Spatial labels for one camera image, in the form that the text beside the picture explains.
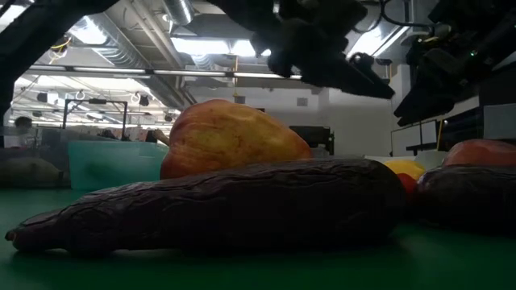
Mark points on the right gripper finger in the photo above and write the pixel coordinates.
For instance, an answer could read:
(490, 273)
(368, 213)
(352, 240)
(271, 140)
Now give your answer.
(431, 114)
(427, 94)

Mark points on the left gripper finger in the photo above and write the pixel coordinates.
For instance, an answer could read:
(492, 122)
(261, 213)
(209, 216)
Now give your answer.
(369, 66)
(346, 82)

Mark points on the red yellow apple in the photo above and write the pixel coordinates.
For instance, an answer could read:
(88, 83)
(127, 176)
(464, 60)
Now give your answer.
(230, 137)
(479, 154)

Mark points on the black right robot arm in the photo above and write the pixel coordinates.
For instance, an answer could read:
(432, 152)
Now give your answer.
(500, 24)

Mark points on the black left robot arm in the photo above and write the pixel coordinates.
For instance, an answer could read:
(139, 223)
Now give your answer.
(48, 36)

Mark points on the white board panel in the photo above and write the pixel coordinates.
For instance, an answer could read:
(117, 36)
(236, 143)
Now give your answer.
(407, 139)

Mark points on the black monitor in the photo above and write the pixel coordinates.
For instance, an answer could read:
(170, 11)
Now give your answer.
(310, 137)

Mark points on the dark purple eggplant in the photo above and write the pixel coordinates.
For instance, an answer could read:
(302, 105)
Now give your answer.
(225, 205)
(467, 197)

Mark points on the long ceiling light strip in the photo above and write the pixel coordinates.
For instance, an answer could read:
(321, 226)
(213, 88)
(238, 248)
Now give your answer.
(189, 73)

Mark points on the teal plastic bin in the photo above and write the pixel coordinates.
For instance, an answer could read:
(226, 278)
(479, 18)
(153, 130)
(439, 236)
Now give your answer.
(141, 161)

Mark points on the clear plastic bin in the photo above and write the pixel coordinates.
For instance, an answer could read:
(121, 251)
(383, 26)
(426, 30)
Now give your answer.
(48, 137)

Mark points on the dark grey plastic bin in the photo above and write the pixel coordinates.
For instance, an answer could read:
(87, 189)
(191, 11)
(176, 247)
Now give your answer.
(66, 177)

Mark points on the person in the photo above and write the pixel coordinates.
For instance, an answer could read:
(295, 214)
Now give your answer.
(23, 127)

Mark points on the grey wall plate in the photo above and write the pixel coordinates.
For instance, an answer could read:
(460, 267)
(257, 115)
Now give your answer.
(302, 102)

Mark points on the black metal frame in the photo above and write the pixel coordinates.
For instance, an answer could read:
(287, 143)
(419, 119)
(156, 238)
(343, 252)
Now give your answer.
(65, 117)

